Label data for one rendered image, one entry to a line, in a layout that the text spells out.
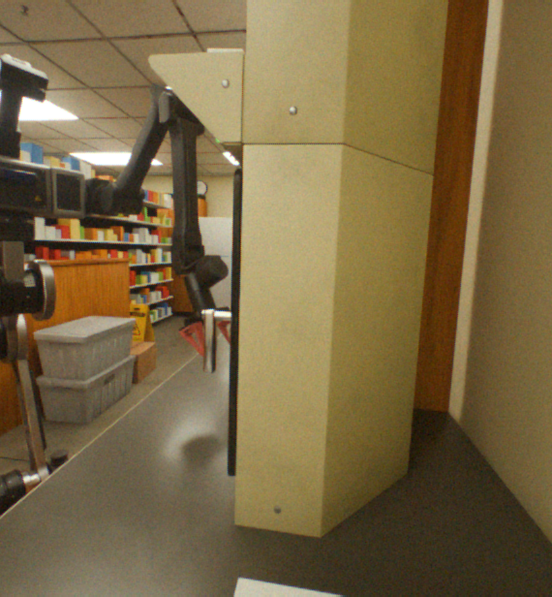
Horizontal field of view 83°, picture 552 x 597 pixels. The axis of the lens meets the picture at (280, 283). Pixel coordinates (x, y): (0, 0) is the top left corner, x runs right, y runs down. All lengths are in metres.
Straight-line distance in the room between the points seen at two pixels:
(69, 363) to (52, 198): 1.65
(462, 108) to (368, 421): 0.65
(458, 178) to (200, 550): 0.77
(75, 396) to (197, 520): 2.29
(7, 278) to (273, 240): 0.97
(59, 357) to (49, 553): 2.24
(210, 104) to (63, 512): 0.55
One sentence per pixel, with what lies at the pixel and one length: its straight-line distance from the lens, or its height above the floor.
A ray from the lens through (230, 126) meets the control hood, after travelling 0.40.
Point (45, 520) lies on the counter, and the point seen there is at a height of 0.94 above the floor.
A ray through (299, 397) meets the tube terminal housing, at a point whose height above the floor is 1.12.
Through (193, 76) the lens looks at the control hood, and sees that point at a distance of 0.43.
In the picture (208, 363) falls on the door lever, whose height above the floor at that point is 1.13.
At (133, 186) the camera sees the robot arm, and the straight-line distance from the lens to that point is 1.10.
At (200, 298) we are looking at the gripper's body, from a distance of 0.80.
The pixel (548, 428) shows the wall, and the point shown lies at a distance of 0.63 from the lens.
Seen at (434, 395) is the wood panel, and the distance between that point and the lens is 0.84.
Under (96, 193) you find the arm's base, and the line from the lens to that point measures 1.24.
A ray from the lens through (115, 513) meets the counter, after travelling 0.56.
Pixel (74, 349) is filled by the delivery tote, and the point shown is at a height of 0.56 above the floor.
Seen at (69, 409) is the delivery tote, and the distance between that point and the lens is 2.83.
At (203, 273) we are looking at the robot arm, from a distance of 0.77.
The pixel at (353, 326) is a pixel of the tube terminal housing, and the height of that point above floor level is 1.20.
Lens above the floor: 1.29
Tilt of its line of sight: 6 degrees down
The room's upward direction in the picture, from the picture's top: 2 degrees clockwise
